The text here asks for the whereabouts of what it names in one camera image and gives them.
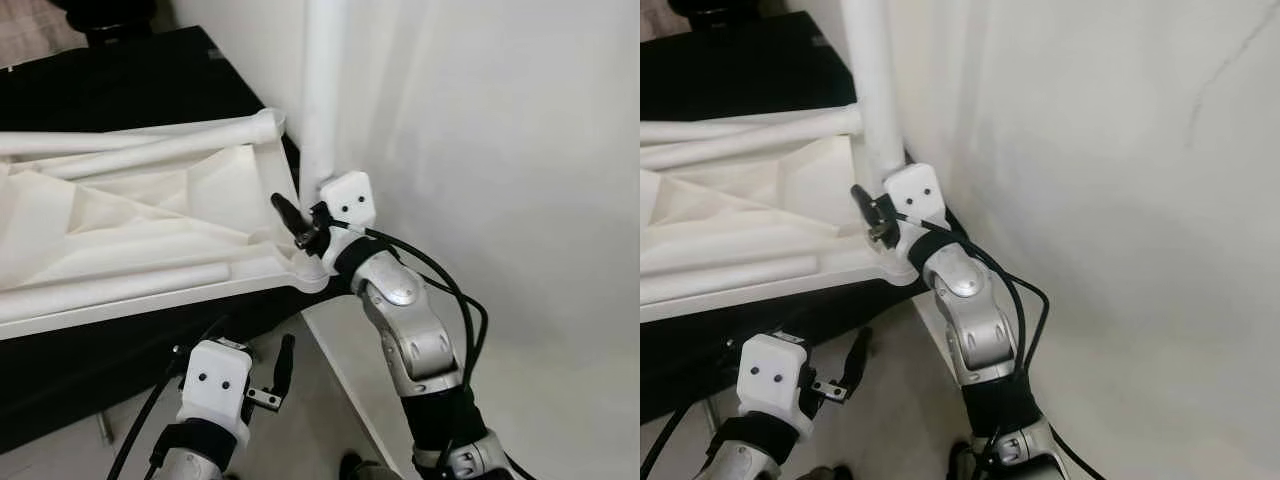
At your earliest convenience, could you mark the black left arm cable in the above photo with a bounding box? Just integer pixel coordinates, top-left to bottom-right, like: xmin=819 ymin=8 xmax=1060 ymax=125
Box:
xmin=105 ymin=345 xmax=191 ymax=480
xmin=640 ymin=340 xmax=746 ymax=480

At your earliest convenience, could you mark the black round basin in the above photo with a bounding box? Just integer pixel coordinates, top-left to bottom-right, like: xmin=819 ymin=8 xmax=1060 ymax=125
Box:
xmin=670 ymin=0 xmax=781 ymax=16
xmin=50 ymin=0 xmax=161 ymax=41

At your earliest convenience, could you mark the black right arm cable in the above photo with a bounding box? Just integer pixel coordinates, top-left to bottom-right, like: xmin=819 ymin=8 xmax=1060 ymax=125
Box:
xmin=325 ymin=215 xmax=541 ymax=480
xmin=890 ymin=210 xmax=1111 ymax=480

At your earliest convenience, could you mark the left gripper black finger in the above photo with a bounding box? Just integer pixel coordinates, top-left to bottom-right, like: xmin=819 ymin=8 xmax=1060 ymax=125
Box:
xmin=271 ymin=333 xmax=298 ymax=397
xmin=842 ymin=326 xmax=872 ymax=392

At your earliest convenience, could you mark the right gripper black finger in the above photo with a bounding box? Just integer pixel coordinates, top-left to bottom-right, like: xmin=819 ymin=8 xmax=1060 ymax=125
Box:
xmin=850 ymin=183 xmax=892 ymax=241
xmin=271 ymin=192 xmax=314 ymax=250

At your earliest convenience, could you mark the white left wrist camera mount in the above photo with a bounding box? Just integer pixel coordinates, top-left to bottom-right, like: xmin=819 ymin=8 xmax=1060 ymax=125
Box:
xmin=737 ymin=333 xmax=809 ymax=441
xmin=178 ymin=338 xmax=251 ymax=446

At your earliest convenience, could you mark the white plastic table top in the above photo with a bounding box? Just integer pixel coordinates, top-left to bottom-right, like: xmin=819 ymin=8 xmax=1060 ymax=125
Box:
xmin=640 ymin=105 xmax=926 ymax=323
xmin=0 ymin=110 xmax=331 ymax=341

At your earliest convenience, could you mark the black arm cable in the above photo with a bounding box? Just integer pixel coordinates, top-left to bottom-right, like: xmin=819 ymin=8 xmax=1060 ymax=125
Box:
xmin=890 ymin=210 xmax=1111 ymax=480
xmin=640 ymin=340 xmax=746 ymax=480
xmin=325 ymin=215 xmax=541 ymax=480
xmin=105 ymin=345 xmax=191 ymax=480

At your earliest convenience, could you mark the black tablecloth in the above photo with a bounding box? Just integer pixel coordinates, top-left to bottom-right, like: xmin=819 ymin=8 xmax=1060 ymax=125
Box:
xmin=0 ymin=25 xmax=351 ymax=456
xmin=640 ymin=10 xmax=961 ymax=426

